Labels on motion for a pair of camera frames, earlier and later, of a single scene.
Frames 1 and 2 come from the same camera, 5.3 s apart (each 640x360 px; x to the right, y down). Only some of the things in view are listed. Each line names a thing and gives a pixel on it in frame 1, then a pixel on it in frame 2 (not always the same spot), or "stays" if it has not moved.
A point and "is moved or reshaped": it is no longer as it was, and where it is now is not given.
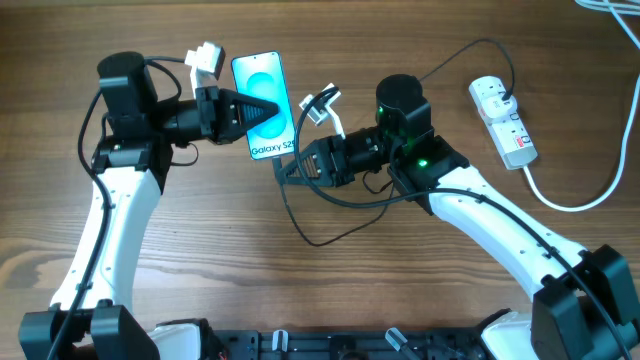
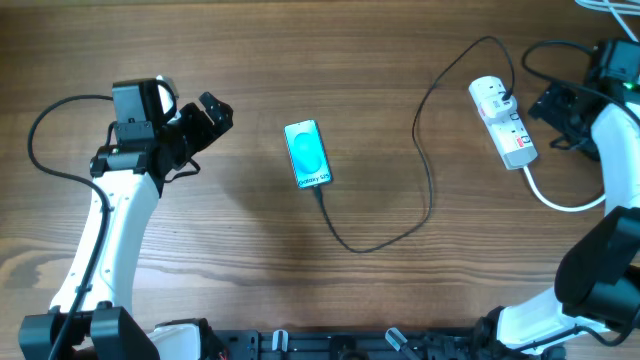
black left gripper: [220, 121] → [204, 131]
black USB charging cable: [421, 77] → [421, 148]
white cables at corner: [617, 8] stays
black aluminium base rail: [397, 344] stays
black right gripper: [330, 175] → [546, 108]
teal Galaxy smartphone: [262, 75] is moved or reshaped
